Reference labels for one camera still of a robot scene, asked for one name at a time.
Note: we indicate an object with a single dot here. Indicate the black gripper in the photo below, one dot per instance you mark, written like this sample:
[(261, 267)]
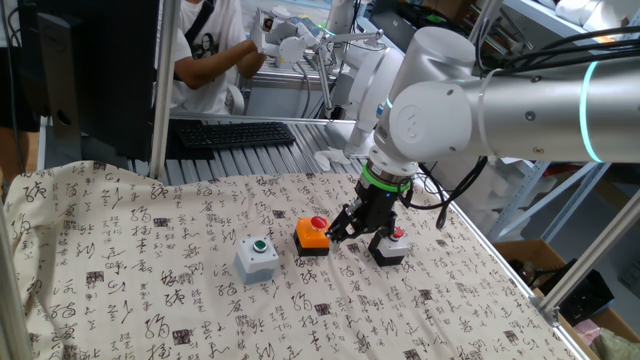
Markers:
[(377, 207)]

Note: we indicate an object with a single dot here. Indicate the white black box red button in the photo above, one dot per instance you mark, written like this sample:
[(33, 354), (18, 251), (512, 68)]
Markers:
[(395, 250)]

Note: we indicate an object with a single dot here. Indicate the bare person forearm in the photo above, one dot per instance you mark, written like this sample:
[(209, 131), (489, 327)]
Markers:
[(215, 65)]

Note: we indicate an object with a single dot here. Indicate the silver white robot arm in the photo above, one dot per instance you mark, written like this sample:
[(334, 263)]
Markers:
[(525, 115)]

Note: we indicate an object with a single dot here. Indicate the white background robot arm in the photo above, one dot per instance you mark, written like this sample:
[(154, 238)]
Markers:
[(360, 135)]

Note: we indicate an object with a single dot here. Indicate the orange box red mushroom button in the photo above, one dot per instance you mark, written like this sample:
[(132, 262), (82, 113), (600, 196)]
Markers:
[(311, 237)]

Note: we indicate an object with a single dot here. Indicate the crumpled white tissue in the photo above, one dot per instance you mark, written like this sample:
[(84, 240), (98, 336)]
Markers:
[(330, 159)]

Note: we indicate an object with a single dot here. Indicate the grey box green button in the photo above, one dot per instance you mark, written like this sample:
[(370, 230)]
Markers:
[(255, 262)]

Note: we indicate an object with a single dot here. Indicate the brown cardboard box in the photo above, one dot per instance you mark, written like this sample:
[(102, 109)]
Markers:
[(510, 250)]

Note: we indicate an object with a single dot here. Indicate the black computer keyboard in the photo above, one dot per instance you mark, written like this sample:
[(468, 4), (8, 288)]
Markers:
[(235, 135)]

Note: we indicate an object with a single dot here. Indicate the grey metal shelf rack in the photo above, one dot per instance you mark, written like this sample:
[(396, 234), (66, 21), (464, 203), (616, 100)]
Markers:
[(520, 200)]

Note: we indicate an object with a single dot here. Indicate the white handheld teleoperation device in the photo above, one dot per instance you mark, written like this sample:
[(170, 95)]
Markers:
[(290, 50)]

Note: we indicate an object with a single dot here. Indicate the person in white t-shirt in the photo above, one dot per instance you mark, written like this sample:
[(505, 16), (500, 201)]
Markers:
[(200, 100)]

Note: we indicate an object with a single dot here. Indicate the beige calligraphy print tablecloth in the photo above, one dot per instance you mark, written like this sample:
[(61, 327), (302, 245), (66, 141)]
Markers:
[(150, 280)]

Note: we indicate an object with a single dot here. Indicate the black box device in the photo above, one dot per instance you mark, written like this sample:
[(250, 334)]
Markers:
[(585, 300)]

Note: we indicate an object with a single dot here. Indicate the pink plastic packet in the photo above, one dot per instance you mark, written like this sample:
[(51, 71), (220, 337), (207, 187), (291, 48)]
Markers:
[(587, 331)]

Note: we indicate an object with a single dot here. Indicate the olive green bag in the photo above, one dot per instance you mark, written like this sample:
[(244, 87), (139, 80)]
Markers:
[(615, 347)]

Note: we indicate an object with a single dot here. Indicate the black computer monitor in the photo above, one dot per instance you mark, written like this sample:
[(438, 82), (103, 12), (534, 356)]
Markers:
[(110, 75)]

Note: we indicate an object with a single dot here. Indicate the person in black shorts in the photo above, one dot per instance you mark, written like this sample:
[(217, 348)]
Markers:
[(7, 90)]

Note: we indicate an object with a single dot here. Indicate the aluminium frame crossbar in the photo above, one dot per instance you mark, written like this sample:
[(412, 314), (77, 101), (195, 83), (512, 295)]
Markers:
[(250, 118)]

